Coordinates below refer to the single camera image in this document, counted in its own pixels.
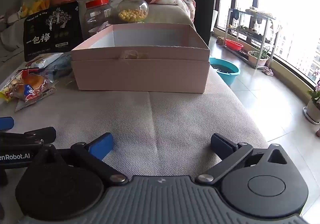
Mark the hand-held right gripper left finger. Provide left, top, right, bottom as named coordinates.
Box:
left=35, top=133, right=129, bottom=186

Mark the metal plant rack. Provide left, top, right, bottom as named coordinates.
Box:
left=223, top=7, right=280, bottom=69

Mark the clear jar with red lid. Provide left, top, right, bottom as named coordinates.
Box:
left=84, top=0, right=113, bottom=39

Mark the potted green plant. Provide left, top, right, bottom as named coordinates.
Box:
left=247, top=47, right=270, bottom=67

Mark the pink cardboard box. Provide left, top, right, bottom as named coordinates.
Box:
left=71, top=23, right=210, bottom=93

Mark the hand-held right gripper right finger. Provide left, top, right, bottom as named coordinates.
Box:
left=195, top=133, right=288, bottom=186

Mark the yellow plush toy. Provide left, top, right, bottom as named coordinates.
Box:
left=21, top=0, right=50, bottom=18

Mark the teal plastic basin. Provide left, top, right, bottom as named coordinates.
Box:
left=209, top=57, right=241, bottom=86

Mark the yellow edged snack packet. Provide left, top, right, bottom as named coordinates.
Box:
left=0, top=77, right=25, bottom=103

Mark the red plastic basin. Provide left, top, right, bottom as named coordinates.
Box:
left=225, top=39, right=244, bottom=51

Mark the bread packet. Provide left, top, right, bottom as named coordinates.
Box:
left=11, top=70, right=58, bottom=103

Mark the round jar with green lid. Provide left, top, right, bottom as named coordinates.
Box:
left=117, top=0, right=149, bottom=24

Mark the blue white snack packet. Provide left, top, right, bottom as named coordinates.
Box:
left=15, top=84, right=57, bottom=112

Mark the black snack bag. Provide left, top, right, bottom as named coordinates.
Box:
left=23, top=1, right=84, bottom=62

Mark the white pot with pink flowers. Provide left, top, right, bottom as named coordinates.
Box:
left=303, top=79, right=320, bottom=124

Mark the grey plush toy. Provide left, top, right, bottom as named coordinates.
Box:
left=0, top=10, right=24, bottom=30

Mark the clear bag of blue candies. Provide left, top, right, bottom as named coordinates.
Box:
left=44, top=53, right=73, bottom=80

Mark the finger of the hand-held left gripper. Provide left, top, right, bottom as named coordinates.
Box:
left=0, top=116, right=15, bottom=131
left=0, top=126, right=57, bottom=151

